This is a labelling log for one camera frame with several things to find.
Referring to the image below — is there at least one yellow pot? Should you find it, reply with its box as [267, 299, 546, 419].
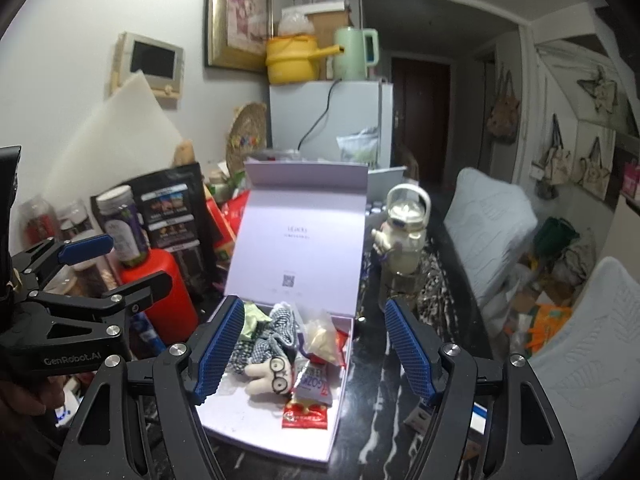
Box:
[264, 34, 346, 86]

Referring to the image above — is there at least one woven basket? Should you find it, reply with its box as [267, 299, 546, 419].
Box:
[224, 101, 270, 174]

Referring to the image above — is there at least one green vegetable bag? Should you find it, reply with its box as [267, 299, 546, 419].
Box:
[335, 127, 381, 166]

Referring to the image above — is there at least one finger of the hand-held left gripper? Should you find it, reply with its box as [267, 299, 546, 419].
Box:
[12, 233, 115, 287]
[24, 269, 174, 347]

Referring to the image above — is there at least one red bottle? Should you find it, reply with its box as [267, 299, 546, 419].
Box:
[117, 248, 200, 349]

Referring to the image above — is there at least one clear plastic bag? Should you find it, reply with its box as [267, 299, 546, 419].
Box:
[277, 7, 314, 39]

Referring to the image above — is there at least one tall cardboard box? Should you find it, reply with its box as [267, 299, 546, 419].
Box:
[304, 2, 354, 81]

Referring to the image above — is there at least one pale green packet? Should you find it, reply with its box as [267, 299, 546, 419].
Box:
[242, 302, 274, 342]

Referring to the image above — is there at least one red packet with gold print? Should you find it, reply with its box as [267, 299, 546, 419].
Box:
[334, 329, 352, 367]

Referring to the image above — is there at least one green kettle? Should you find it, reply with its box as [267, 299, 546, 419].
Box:
[332, 26, 380, 82]

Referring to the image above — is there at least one white foam board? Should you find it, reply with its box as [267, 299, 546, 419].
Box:
[42, 70, 185, 202]

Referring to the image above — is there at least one beige tote bag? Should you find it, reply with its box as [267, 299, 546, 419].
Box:
[542, 114, 572, 187]
[579, 134, 614, 202]

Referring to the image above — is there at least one red gift bag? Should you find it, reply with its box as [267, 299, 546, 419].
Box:
[207, 189, 250, 262]

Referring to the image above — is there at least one star shaped wall ornament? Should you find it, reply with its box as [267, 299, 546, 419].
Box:
[576, 64, 619, 117]

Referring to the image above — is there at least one white fridge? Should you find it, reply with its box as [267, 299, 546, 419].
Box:
[268, 79, 395, 170]

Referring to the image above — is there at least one red packet with white label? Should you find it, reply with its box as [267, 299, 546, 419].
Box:
[281, 399, 332, 430]

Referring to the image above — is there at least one wall intercom monitor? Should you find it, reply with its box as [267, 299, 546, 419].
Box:
[108, 31, 185, 110]

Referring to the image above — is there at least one gold framed picture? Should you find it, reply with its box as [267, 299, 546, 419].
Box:
[203, 0, 274, 74]

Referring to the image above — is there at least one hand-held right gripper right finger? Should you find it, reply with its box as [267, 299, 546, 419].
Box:
[383, 298, 581, 480]

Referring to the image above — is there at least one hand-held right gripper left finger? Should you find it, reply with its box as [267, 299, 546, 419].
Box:
[60, 295, 246, 480]

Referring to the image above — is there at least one black kettle cable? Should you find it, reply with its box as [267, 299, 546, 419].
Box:
[298, 79, 342, 154]

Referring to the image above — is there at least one black snack bag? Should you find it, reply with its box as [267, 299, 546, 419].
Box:
[89, 162, 221, 302]

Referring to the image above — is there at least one white astronaut water bottle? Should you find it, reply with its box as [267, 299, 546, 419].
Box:
[370, 183, 432, 277]

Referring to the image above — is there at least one lavender gift box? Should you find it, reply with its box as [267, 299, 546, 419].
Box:
[194, 159, 370, 463]

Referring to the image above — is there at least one brown patterned tote bag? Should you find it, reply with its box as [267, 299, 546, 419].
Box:
[487, 67, 522, 147]

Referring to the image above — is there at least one black white gingham cloth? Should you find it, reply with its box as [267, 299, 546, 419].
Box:
[229, 334, 282, 377]
[269, 307, 302, 347]

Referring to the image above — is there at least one large light blue chair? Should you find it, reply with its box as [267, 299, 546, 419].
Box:
[524, 256, 640, 480]

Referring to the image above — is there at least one person's left hand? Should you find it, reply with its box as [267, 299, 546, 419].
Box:
[0, 375, 67, 422]

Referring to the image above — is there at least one sheep plush toy with glasses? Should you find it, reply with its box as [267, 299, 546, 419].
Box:
[243, 354, 294, 399]

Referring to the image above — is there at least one jar with pale lid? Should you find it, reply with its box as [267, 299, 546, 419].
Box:
[95, 184, 150, 267]

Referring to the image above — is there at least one small light blue chair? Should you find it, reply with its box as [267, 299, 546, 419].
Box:
[442, 166, 539, 312]

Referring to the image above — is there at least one glass mug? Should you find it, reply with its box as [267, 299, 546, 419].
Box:
[384, 259, 427, 307]

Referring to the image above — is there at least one silver purple snack packet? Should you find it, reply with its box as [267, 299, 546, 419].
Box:
[294, 359, 334, 407]

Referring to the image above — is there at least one clear bag of white snacks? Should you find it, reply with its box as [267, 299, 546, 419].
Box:
[301, 311, 349, 364]

